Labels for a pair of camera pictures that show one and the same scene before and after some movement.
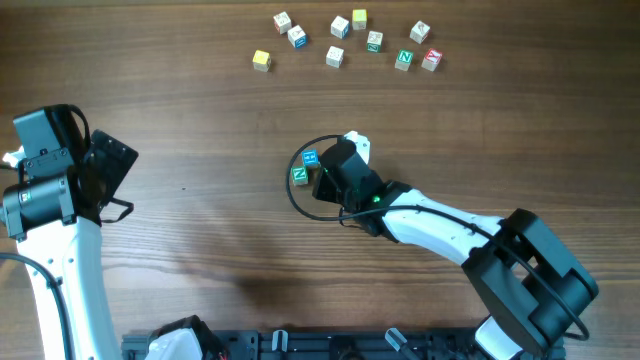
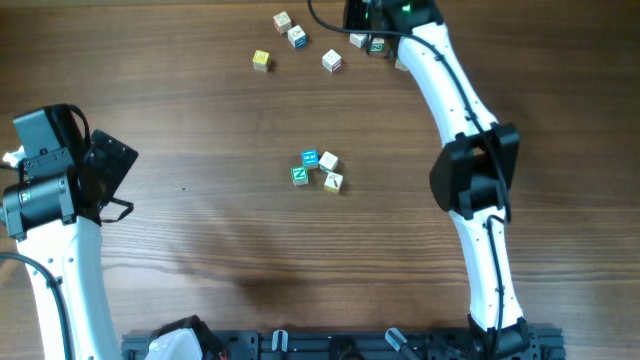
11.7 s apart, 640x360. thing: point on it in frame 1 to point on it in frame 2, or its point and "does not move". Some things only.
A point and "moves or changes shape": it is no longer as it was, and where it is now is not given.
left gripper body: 112,163 does not move
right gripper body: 327,190 to 358,17
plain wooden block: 335,57 moves or changes shape
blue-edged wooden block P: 340,27 moves or changes shape
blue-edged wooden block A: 297,37 does not move
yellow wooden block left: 261,61 does not move
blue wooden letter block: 310,158 does not move
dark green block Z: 374,41 does not move
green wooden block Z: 299,175 does not move
